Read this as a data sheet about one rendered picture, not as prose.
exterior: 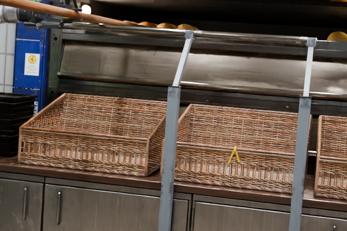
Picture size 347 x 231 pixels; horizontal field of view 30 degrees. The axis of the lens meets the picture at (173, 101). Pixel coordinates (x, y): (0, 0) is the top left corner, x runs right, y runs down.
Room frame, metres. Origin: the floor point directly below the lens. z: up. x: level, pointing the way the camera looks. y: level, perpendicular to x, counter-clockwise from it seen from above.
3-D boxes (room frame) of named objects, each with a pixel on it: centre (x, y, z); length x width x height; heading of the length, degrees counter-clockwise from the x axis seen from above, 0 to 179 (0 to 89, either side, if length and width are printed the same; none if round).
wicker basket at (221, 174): (2.67, -0.29, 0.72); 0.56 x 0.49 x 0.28; 77
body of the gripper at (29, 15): (2.43, 0.54, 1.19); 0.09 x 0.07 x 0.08; 78
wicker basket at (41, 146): (2.80, 0.30, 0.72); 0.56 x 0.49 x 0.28; 78
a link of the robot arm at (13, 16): (2.44, 0.61, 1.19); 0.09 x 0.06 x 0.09; 168
